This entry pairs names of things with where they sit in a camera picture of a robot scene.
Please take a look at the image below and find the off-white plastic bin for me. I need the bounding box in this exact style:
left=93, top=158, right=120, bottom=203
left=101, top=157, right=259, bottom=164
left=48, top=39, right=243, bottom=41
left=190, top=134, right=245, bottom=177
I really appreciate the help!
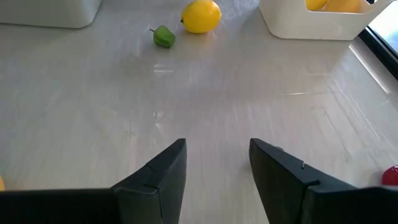
left=0, top=0, right=103, bottom=29

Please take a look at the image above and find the yellow toy lemon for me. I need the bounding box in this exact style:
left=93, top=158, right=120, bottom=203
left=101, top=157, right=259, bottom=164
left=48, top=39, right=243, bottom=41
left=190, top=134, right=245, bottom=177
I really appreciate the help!
left=181, top=0, right=222, bottom=34
left=305, top=0, right=328, bottom=11

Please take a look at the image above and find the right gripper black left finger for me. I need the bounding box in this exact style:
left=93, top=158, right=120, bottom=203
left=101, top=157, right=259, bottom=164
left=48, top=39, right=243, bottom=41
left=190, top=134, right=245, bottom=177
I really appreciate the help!
left=0, top=139, right=187, bottom=224

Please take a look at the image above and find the orange-yellow toy lemon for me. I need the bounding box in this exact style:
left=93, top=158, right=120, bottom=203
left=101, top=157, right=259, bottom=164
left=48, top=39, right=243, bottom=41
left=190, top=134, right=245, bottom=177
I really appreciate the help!
left=325, top=0, right=366, bottom=14

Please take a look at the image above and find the white plastic basket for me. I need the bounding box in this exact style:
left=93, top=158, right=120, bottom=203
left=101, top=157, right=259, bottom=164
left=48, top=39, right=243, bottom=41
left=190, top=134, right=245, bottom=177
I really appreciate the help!
left=258, top=0, right=394, bottom=41

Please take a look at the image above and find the green toy bell pepper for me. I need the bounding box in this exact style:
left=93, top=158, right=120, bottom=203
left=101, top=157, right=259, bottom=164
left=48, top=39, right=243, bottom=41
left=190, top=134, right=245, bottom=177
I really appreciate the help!
left=149, top=25, right=177, bottom=49

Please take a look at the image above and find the red toy bell pepper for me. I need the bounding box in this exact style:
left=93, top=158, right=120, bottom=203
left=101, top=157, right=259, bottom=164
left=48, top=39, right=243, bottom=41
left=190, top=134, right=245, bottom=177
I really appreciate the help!
left=381, top=166, right=398, bottom=187

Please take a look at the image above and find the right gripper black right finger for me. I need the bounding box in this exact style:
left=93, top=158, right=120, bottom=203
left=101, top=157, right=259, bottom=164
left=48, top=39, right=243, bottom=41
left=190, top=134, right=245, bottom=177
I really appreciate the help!
left=249, top=139, right=398, bottom=224

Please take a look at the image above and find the black table frame rail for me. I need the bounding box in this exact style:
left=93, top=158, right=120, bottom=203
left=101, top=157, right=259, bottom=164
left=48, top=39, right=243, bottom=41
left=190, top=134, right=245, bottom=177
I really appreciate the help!
left=359, top=26, right=398, bottom=80

